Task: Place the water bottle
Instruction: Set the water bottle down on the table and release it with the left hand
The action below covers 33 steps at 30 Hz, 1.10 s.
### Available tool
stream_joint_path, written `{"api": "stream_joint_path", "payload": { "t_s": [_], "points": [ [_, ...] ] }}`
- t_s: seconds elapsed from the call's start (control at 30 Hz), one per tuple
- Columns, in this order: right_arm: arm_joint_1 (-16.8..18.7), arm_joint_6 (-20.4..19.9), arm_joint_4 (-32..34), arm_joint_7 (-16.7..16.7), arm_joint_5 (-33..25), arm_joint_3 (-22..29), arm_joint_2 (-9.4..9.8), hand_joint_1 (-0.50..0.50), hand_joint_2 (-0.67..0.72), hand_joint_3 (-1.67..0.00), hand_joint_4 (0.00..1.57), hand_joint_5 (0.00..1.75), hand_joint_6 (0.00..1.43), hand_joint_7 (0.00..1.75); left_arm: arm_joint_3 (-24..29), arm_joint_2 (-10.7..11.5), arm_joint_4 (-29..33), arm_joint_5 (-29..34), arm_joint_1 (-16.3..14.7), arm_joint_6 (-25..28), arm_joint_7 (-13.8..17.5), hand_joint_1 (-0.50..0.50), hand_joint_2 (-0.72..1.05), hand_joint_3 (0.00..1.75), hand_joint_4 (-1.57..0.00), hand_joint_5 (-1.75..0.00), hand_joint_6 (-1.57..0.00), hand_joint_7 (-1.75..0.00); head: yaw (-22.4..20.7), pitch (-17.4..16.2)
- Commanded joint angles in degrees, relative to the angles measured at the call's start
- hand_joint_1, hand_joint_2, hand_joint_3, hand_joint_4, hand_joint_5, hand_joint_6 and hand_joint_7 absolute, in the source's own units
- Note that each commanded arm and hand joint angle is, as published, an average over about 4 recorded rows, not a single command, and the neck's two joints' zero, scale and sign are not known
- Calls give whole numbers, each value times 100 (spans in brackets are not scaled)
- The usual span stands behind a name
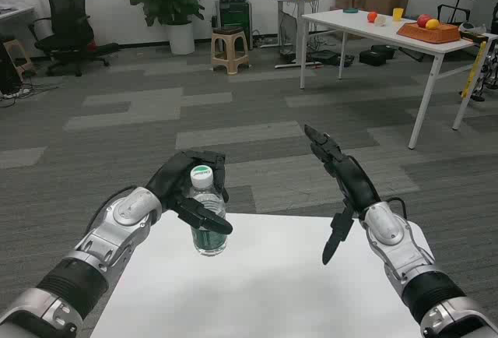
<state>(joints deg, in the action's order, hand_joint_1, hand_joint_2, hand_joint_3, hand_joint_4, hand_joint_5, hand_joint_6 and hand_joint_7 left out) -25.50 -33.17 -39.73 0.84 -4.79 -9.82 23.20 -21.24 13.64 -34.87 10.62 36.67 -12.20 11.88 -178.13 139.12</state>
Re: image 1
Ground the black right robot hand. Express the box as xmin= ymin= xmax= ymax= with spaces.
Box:
xmin=303 ymin=123 xmax=382 ymax=266

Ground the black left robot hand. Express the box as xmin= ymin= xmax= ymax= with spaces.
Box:
xmin=145 ymin=150 xmax=233 ymax=235

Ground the clear plastic water bottle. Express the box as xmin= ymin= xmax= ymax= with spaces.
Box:
xmin=189 ymin=164 xmax=228 ymax=257

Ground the black case on floor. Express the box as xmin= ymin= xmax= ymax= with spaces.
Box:
xmin=358 ymin=44 xmax=396 ymax=67

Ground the beige plastic stool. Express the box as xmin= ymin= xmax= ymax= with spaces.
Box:
xmin=210 ymin=26 xmax=250 ymax=75

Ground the white plant pot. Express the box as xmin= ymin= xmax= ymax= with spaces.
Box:
xmin=167 ymin=20 xmax=195 ymax=56

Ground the long white table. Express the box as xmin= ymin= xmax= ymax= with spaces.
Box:
xmin=299 ymin=9 xmax=498 ymax=150

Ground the yellow measuring stick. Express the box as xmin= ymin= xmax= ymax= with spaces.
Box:
xmin=460 ymin=40 xmax=487 ymax=100

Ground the orange woven basket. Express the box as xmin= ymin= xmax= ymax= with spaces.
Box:
xmin=396 ymin=22 xmax=461 ymax=44

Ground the black green computer tower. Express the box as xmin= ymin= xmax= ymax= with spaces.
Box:
xmin=215 ymin=0 xmax=253 ymax=51

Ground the small white desk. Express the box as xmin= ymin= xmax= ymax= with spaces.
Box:
xmin=257 ymin=0 xmax=331 ymax=69

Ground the white power strip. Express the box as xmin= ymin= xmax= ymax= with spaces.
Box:
xmin=1 ymin=87 xmax=31 ymax=100

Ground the black office chair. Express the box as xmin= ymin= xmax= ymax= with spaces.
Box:
xmin=28 ymin=0 xmax=120 ymax=77

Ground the wooden stool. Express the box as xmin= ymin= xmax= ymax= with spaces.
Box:
xmin=2 ymin=38 xmax=36 ymax=76

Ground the white desk with papers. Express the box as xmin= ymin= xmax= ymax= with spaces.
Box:
xmin=0 ymin=0 xmax=37 ymax=31

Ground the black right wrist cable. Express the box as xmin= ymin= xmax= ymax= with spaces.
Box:
xmin=382 ymin=196 xmax=409 ymax=222

